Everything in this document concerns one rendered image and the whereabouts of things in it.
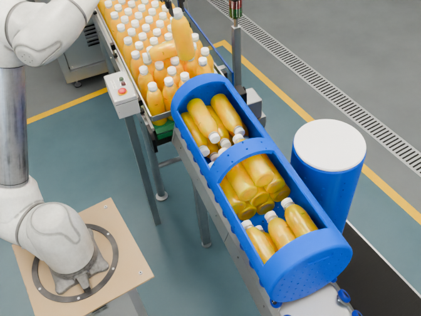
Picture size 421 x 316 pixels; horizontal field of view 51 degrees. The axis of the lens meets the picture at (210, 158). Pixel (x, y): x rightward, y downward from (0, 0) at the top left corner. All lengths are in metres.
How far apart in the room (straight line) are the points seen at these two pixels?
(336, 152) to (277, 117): 1.65
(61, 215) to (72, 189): 1.78
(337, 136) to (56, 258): 1.13
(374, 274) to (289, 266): 1.29
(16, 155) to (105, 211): 0.42
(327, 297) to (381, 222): 1.40
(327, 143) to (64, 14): 1.08
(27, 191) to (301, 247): 0.84
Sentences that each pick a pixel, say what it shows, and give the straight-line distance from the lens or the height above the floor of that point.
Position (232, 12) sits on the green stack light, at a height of 1.19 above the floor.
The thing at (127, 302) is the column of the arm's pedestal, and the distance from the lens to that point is 1.68.
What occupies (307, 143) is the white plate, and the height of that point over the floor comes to 1.04.
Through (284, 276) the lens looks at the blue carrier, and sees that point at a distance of 1.30.
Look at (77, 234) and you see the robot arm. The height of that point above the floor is 1.21.
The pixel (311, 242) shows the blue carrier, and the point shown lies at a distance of 1.29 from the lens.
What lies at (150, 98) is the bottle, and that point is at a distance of 1.97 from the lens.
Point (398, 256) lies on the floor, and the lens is 2.80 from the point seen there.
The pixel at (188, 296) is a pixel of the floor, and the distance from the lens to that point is 2.57.
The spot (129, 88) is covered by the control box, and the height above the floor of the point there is 1.10.
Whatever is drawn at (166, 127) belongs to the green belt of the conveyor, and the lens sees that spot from 2.07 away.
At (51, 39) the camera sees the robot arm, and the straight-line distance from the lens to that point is 1.18.
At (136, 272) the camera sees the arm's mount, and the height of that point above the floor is 1.01.
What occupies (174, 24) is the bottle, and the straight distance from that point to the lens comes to 1.77.
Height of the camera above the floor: 2.33
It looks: 49 degrees down
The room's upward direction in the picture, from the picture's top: 5 degrees counter-clockwise
